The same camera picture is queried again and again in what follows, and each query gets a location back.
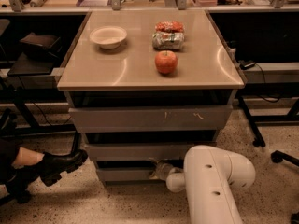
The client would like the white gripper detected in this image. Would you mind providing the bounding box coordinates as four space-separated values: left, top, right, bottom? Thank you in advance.
149 161 183 181

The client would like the grey bottom drawer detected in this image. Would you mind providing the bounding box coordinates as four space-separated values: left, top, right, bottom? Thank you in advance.
96 167 156 182

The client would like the grey drawer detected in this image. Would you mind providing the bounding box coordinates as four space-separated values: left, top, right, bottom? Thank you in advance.
84 141 217 162
96 167 156 182
69 105 232 133

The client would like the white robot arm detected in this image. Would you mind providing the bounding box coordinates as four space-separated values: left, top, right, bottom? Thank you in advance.
151 145 256 224

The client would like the grey middle drawer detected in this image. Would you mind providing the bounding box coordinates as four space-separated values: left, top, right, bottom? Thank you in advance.
84 141 217 162

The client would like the grey top drawer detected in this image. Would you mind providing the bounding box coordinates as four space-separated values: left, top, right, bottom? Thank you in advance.
69 105 232 133

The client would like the grey drawer cabinet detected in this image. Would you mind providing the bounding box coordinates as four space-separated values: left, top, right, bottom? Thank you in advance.
56 9 246 187

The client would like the black leather shoe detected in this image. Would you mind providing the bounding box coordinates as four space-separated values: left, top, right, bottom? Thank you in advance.
38 148 89 188

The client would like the black table leg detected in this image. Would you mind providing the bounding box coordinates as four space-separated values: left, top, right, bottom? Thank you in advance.
238 96 265 147

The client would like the red apple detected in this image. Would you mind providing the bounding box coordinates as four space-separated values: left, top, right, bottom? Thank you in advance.
154 50 178 75

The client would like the black chair base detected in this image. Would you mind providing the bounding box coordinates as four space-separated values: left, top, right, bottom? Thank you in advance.
271 150 299 167

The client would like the green silver chip bag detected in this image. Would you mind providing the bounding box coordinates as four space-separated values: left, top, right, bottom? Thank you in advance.
152 32 184 50

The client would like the person's leg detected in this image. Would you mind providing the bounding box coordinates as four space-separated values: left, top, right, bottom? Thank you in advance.
0 139 44 179

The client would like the black power adapter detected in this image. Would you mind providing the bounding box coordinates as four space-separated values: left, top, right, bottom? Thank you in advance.
239 60 256 70

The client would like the white bowl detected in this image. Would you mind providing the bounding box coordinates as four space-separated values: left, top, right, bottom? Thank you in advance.
90 26 127 49

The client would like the red chip bag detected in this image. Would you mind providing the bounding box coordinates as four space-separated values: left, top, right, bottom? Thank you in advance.
155 21 184 33

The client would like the black box on shelf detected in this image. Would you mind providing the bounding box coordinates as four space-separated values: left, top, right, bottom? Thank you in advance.
20 33 62 61

